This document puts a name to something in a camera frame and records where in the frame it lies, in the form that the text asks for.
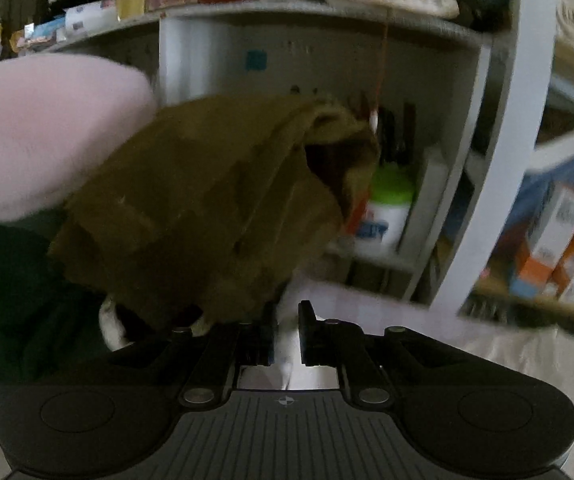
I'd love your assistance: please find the olive brown storage bag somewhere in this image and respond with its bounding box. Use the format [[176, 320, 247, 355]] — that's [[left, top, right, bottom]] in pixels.
[[50, 96, 379, 330]]

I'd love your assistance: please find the green capped white bottle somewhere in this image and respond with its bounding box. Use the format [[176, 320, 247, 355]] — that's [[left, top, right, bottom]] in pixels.
[[354, 164, 415, 254]]

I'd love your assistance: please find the wooden bookshelf with books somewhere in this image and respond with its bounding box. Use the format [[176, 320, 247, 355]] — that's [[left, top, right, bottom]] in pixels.
[[458, 34, 574, 336]]

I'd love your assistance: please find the pink cartoon bed sheet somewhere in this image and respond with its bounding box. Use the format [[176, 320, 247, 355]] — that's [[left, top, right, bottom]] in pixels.
[[276, 276, 574, 479]]

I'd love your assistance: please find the orange white box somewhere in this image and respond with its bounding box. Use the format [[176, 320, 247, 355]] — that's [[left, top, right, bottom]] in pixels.
[[508, 182, 574, 298]]

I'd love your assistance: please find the white cabinet shelf unit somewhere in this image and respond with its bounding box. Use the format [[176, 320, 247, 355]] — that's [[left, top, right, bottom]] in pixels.
[[40, 0, 558, 319]]

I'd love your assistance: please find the pink plush slipper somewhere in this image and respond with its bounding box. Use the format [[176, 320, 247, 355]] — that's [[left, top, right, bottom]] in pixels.
[[0, 53, 158, 222]]

